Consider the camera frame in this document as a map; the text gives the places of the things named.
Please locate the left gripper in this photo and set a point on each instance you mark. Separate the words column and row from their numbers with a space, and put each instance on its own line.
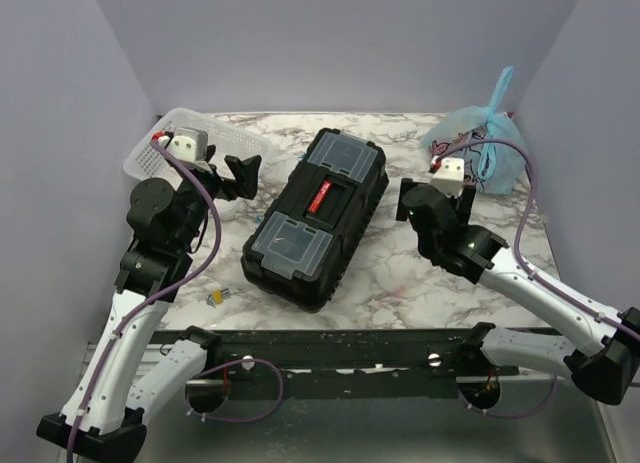
column 245, row 170

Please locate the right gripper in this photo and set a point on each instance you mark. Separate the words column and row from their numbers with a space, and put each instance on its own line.
column 461, row 206

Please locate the light blue plastic bag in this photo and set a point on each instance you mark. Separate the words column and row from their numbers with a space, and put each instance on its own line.
column 493, row 168

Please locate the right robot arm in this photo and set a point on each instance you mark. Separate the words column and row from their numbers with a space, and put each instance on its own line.
column 597, row 347

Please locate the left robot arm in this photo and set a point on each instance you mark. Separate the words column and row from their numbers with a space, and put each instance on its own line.
column 107, row 416

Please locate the white perforated plastic basket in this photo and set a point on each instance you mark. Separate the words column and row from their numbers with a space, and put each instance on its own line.
column 162, row 192

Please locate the black plastic toolbox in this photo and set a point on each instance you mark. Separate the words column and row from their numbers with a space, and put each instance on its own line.
column 310, row 232

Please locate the small yellow metal connector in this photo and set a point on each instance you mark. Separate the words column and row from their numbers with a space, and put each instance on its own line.
column 217, row 297

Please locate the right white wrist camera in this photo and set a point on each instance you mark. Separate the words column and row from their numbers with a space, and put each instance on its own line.
column 448, row 175

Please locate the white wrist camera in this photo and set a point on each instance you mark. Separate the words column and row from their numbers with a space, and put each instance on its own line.
column 448, row 175
column 188, row 145

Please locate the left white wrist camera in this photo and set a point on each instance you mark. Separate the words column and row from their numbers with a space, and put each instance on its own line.
column 188, row 145

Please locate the black mounting base rail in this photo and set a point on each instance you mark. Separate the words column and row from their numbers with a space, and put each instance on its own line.
column 353, row 364

